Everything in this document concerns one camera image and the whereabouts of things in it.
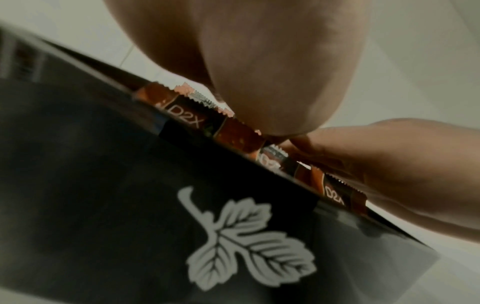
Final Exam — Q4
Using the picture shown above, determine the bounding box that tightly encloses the person's right hand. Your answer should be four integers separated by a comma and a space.
279, 118, 480, 243

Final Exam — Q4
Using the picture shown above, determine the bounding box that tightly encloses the black tray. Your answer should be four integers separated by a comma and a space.
0, 22, 442, 304

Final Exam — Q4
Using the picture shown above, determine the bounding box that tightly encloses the pile of orange coffee sachets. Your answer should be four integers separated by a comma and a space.
132, 81, 369, 216

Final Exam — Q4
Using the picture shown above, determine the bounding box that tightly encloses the person's left hand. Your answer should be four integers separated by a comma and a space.
102, 0, 367, 143

